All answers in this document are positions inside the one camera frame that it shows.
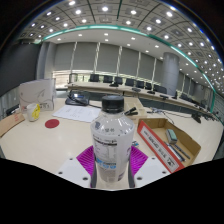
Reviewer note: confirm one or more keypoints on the grey-green board eraser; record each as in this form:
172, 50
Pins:
171, 135

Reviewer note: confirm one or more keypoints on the clear black-capped water bottle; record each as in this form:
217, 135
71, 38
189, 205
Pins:
111, 133

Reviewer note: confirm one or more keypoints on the row of black office chairs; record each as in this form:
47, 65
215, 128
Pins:
129, 82

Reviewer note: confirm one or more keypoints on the white remote control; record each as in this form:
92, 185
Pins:
135, 143

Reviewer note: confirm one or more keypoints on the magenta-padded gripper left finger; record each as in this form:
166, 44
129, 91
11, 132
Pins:
85, 160

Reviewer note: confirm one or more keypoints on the black power adapter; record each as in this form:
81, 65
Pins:
12, 110

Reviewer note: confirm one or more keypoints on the flat round red coaster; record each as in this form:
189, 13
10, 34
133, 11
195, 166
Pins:
52, 123

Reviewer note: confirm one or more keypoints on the small open white box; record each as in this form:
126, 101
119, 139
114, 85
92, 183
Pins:
136, 103

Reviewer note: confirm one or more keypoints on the white mug with yellow print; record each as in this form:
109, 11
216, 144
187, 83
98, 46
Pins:
32, 111

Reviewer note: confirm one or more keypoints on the white printed paper sheet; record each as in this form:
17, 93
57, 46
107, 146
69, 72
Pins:
76, 113

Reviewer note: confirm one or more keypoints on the open red-edged cardboard box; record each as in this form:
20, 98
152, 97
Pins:
156, 143

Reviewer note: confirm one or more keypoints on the white copy paper box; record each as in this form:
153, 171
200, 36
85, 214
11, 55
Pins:
36, 93

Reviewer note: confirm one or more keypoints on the recessed ceiling lights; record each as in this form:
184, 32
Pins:
105, 8

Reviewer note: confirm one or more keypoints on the long curved conference desk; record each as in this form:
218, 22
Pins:
110, 88

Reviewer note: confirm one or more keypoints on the single black swivel chair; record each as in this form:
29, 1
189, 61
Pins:
73, 77

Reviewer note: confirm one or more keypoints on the dark pen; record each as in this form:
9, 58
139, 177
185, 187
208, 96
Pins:
182, 151
175, 152

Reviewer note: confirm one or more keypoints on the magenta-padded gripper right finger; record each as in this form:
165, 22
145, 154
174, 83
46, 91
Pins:
139, 160

